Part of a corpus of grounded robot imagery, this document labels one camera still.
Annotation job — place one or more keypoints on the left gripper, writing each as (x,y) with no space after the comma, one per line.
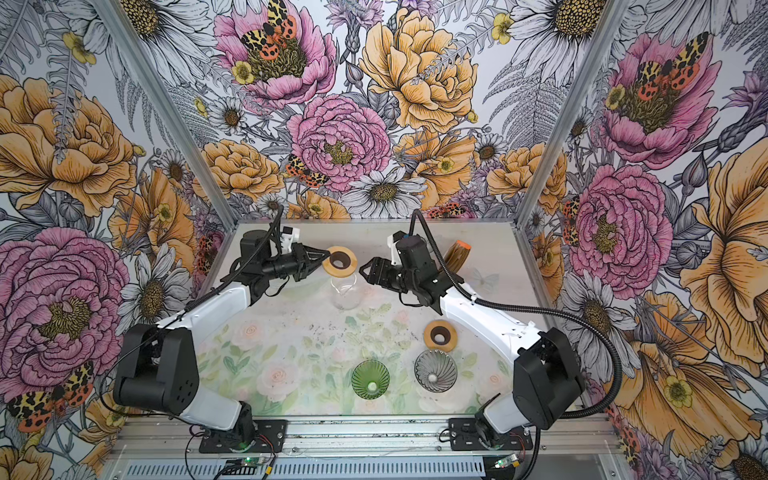
(306,259)

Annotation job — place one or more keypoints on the corner frame post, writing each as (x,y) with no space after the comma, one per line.
(127,40)
(606,31)

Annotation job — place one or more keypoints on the aluminium front rail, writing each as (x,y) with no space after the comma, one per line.
(323,437)

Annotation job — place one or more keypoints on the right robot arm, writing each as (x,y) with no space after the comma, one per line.
(546,380)

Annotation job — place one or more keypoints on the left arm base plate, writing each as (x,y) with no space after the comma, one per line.
(261,436)

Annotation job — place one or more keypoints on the wooden ring dripper holder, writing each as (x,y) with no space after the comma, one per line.
(440,335)
(341,262)

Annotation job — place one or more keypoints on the grey glass dripper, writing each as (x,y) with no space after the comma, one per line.
(435,371)

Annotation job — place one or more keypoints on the right corner frame post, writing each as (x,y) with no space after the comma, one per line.
(606,31)

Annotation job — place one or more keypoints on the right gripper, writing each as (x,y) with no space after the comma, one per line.
(379,272)

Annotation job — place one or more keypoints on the green glass dripper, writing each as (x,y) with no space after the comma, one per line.
(370,379)

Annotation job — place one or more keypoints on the left corner frame post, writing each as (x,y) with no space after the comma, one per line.
(127,40)

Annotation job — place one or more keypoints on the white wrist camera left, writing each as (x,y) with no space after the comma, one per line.
(290,235)

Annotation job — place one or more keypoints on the brown coffee filter stack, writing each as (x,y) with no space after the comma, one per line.
(457,255)

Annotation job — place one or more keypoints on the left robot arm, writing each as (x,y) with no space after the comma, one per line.
(157,369)

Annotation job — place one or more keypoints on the clear glass carafe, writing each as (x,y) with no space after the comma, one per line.
(346,293)

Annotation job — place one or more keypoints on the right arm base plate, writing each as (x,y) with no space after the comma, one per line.
(468,434)

